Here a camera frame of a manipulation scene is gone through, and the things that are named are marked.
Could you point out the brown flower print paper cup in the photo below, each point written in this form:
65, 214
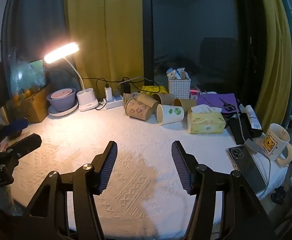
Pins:
138, 111

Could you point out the cardboard box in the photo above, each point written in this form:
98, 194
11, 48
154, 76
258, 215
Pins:
33, 107

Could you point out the smartphone in clear case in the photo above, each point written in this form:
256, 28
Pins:
248, 170

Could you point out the white plate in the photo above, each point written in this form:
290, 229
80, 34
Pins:
69, 112

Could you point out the black case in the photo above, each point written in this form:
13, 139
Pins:
236, 130

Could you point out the white desk lamp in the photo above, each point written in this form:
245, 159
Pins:
87, 103

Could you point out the white textured tablecloth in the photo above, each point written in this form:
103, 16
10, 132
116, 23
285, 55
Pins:
136, 135

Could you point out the white power adapter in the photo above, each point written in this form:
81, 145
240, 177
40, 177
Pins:
252, 145

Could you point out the yellow packet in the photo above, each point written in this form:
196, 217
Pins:
151, 89

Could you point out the white spray bottle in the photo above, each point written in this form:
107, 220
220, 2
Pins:
252, 115

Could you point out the white power strip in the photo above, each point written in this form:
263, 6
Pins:
114, 103

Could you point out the yellow curtain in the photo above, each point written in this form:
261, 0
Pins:
103, 30
276, 55

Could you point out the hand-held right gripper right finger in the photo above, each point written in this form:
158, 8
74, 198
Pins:
182, 170

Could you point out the white bear print mug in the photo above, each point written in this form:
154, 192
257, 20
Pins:
273, 142

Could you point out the purple bowl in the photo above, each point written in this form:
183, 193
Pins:
61, 102

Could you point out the yellow tissue box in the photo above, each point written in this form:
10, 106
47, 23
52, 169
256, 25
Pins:
206, 125

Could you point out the white plug charger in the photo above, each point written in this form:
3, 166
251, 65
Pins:
108, 93

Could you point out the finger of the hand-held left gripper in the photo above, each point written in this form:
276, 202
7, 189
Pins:
26, 143
15, 127

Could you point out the white plastic basket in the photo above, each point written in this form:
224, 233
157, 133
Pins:
179, 88

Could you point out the white green print paper cup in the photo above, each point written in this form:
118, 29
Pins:
171, 116

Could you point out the clear plastic bag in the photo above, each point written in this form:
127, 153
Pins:
23, 75

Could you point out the black plug charger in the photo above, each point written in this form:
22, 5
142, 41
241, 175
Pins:
125, 88

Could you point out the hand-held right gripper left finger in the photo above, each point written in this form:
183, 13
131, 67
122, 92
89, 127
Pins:
108, 170

